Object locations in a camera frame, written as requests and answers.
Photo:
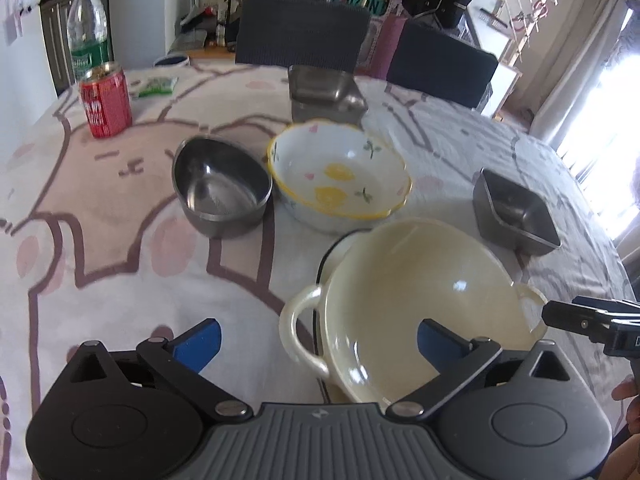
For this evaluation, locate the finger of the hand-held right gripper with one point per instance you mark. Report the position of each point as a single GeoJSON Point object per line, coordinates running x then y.
{"type": "Point", "coordinates": [610, 308]}
{"type": "Point", "coordinates": [575, 320]}

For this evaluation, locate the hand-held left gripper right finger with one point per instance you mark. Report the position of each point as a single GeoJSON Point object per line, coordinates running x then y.
{"type": "Point", "coordinates": [440, 345]}

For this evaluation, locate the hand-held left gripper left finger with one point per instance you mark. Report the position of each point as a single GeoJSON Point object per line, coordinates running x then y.
{"type": "Point", "coordinates": [197, 345]}

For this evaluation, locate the square steel container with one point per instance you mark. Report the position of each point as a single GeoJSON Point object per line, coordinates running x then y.
{"type": "Point", "coordinates": [515, 215]}
{"type": "Point", "coordinates": [320, 90]}

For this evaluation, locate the white plate with leaf print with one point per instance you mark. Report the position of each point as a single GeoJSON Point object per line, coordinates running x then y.
{"type": "Point", "coordinates": [327, 260]}

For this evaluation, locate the yellow rimmed floral ceramic bowl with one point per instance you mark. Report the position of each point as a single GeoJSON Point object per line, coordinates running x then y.
{"type": "Point", "coordinates": [340, 175]}

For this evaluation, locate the person's right forearm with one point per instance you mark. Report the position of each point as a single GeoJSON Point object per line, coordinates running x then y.
{"type": "Point", "coordinates": [625, 460]}

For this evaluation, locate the person's right hand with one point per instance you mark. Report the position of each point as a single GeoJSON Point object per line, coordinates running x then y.
{"type": "Point", "coordinates": [632, 402]}

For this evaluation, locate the cartoon animal printed tablecloth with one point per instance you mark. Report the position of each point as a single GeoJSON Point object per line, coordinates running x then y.
{"type": "Point", "coordinates": [125, 210]}

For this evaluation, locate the round steel bowl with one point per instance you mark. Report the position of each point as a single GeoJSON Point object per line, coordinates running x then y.
{"type": "Point", "coordinates": [220, 185]}

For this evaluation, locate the beige curtain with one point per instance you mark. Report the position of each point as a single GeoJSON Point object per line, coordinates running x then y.
{"type": "Point", "coordinates": [575, 60]}

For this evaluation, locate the red drink can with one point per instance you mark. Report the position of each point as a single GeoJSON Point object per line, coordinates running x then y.
{"type": "Point", "coordinates": [105, 105]}

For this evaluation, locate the wooden staircase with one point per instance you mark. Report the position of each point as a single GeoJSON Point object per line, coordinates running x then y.
{"type": "Point", "coordinates": [500, 70]}

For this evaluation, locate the green snack packet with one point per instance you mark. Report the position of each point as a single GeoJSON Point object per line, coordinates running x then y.
{"type": "Point", "coordinates": [157, 86]}

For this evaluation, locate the dark fabric chair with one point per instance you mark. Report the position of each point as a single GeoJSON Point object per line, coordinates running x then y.
{"type": "Point", "coordinates": [440, 65]}
{"type": "Point", "coordinates": [300, 30]}

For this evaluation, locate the blue bucket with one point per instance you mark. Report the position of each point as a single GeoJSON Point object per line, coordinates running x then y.
{"type": "Point", "coordinates": [171, 61]}

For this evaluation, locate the metal stair railing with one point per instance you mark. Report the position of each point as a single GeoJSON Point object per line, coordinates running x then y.
{"type": "Point", "coordinates": [525, 5]}

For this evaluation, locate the grey kitchen base cabinet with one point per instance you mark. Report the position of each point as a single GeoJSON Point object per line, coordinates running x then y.
{"type": "Point", "coordinates": [57, 45]}

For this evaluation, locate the clear plastic water bottle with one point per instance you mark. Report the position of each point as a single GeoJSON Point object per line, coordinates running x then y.
{"type": "Point", "coordinates": [87, 25]}

